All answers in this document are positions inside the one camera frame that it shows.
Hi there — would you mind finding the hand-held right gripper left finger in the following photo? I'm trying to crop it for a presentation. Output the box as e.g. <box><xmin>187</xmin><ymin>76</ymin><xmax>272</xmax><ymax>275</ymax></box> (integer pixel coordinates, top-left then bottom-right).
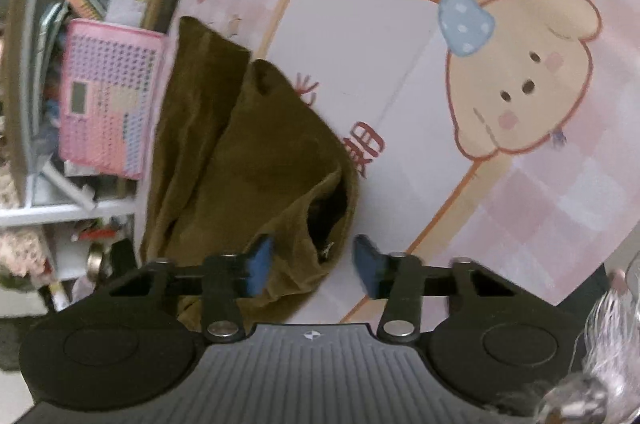
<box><xmin>108</xmin><ymin>237</ymin><xmax>275</xmax><ymax>345</ymax></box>

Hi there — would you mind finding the olive brown garment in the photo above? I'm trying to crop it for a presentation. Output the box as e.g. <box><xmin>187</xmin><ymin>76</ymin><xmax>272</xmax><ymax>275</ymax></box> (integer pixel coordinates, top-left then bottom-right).
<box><xmin>140</xmin><ymin>16</ymin><xmax>361</xmax><ymax>331</ymax></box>

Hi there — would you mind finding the pink dotted toy box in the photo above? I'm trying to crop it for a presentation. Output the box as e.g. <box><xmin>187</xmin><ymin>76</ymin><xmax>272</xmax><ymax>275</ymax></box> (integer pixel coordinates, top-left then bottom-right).
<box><xmin>58</xmin><ymin>17</ymin><xmax>167</xmax><ymax>180</ymax></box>

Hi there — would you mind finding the wooden bookshelf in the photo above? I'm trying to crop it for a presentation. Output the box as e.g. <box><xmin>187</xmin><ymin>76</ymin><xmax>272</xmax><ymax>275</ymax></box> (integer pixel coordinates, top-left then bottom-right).
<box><xmin>0</xmin><ymin>0</ymin><xmax>222</xmax><ymax>211</ymax></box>

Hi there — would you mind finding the pink printed blanket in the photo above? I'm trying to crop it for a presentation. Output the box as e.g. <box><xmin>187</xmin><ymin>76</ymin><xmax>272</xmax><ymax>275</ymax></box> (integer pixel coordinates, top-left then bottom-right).
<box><xmin>132</xmin><ymin>0</ymin><xmax>640</xmax><ymax>326</ymax></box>

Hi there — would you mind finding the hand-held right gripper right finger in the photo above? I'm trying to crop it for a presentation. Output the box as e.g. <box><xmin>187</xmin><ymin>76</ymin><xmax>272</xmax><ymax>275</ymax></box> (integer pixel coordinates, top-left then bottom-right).
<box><xmin>352</xmin><ymin>234</ymin><xmax>524</xmax><ymax>345</ymax></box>

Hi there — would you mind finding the round brass object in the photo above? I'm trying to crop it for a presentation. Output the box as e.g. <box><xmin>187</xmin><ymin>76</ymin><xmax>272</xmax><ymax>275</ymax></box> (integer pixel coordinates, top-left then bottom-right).
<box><xmin>86</xmin><ymin>245</ymin><xmax>114</xmax><ymax>281</ymax></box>

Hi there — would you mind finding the white metal rack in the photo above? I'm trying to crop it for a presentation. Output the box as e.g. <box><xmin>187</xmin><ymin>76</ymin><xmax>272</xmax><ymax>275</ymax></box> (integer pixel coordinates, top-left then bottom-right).
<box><xmin>0</xmin><ymin>161</ymin><xmax>137</xmax><ymax>281</ymax></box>

